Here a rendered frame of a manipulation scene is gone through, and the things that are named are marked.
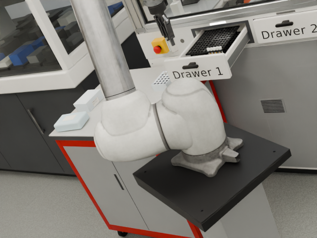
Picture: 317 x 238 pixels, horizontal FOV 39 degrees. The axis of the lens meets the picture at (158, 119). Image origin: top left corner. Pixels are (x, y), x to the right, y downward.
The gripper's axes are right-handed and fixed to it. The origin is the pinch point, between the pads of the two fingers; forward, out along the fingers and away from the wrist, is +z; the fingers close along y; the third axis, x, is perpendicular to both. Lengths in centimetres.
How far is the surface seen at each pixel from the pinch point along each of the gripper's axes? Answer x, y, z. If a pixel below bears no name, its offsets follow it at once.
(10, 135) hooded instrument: -96, -127, 54
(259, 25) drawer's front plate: 33.3, 20.6, 3.1
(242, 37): 25.8, 17.1, 6.0
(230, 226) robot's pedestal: -29, 77, 34
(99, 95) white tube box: -36.8, -24.6, 15.6
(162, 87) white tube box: -12.2, 1.1, 15.9
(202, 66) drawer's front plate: 1.2, 24.2, 5.1
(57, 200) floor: -89, -85, 95
